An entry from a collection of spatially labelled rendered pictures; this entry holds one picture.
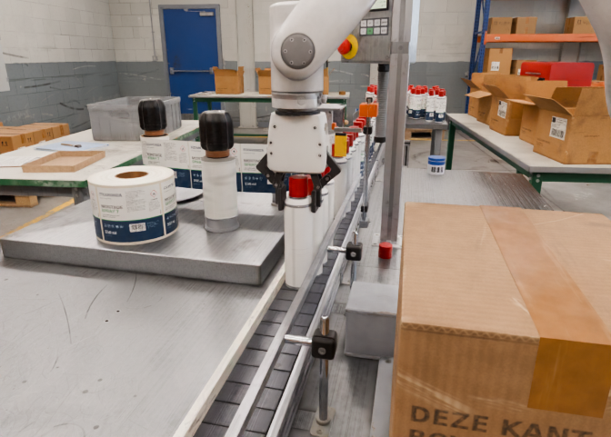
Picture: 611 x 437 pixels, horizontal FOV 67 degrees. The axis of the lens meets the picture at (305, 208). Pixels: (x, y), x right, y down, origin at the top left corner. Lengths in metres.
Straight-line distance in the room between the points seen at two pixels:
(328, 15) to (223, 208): 0.64
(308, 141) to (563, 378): 0.51
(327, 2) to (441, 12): 8.19
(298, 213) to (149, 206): 0.46
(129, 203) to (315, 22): 0.65
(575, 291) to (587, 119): 2.25
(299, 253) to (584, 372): 0.53
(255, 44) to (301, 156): 8.12
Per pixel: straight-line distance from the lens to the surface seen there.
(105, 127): 3.10
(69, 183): 2.20
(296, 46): 0.65
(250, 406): 0.52
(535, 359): 0.38
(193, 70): 9.07
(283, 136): 0.76
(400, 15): 1.16
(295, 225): 0.79
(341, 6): 0.66
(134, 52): 9.58
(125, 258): 1.14
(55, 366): 0.88
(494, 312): 0.38
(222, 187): 1.14
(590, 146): 2.71
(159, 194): 1.14
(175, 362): 0.82
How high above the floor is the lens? 1.31
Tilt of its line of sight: 18 degrees down
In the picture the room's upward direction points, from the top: straight up
